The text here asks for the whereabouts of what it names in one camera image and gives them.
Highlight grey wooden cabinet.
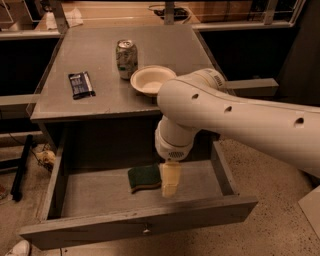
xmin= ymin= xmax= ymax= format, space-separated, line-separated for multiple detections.
xmin=31 ymin=25 xmax=218 ymax=133

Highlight open grey top drawer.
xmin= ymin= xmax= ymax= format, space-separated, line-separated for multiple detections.
xmin=20 ymin=127 xmax=257 ymax=250

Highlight white cloth on back table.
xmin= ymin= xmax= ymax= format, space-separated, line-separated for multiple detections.
xmin=65 ymin=8 xmax=83 ymax=27

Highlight white panel on floor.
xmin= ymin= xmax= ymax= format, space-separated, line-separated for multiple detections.
xmin=298 ymin=186 xmax=320 ymax=239

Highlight crumpled paper on floor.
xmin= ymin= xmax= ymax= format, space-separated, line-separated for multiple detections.
xmin=36 ymin=150 xmax=56 ymax=166

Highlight white paper bowl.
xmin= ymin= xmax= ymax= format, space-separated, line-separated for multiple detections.
xmin=130 ymin=65 xmax=176 ymax=97

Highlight dark blue snack packet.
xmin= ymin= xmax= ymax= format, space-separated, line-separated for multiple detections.
xmin=68 ymin=71 xmax=96 ymax=100

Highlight grey horizontal rail beam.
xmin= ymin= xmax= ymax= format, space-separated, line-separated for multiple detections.
xmin=225 ymin=78 xmax=279 ymax=98

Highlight black cables on back table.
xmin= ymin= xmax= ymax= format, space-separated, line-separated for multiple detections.
xmin=148 ymin=3 xmax=193 ymax=24

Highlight crumpled green soda can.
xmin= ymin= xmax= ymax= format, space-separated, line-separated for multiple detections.
xmin=116 ymin=39 xmax=138 ymax=80

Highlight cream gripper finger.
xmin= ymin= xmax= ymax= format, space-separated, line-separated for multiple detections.
xmin=160 ymin=161 xmax=181 ymax=198

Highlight black pole on floor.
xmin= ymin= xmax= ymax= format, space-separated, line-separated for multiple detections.
xmin=11 ymin=134 xmax=33 ymax=202

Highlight wooden back table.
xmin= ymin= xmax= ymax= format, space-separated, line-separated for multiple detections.
xmin=34 ymin=0 xmax=268 ymax=33

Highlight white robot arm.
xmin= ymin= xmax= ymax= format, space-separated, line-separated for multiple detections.
xmin=155 ymin=68 xmax=320 ymax=177

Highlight white shoe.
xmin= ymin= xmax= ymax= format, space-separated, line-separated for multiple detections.
xmin=5 ymin=240 xmax=31 ymax=256

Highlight green and yellow sponge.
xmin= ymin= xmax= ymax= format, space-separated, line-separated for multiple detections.
xmin=128 ymin=164 xmax=162 ymax=193

